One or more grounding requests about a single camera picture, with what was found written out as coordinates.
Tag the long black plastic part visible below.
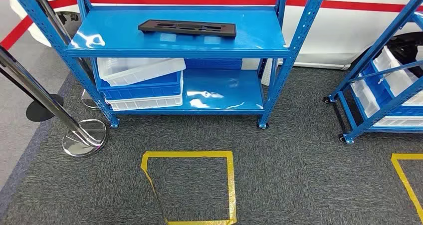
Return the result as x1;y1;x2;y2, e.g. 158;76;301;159
138;19;237;38

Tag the blue metal shelf rack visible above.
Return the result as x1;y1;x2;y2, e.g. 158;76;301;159
323;0;423;144
6;0;331;129

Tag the yellow floor tape square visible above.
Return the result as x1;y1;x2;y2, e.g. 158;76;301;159
141;151;237;225
391;153;423;222

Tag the translucent white plastic crate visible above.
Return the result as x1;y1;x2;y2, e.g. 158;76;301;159
96;57;187;87
350;74;381;118
373;46;423;106

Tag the red barrier belt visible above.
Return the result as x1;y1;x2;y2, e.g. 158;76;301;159
0;0;423;50

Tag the white car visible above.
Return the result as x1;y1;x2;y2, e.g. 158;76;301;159
6;0;423;70

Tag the black stanchion post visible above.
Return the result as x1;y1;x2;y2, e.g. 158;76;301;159
0;66;64;122

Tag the chrome stanchion post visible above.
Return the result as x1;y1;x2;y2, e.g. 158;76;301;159
33;0;100;110
0;46;107;157

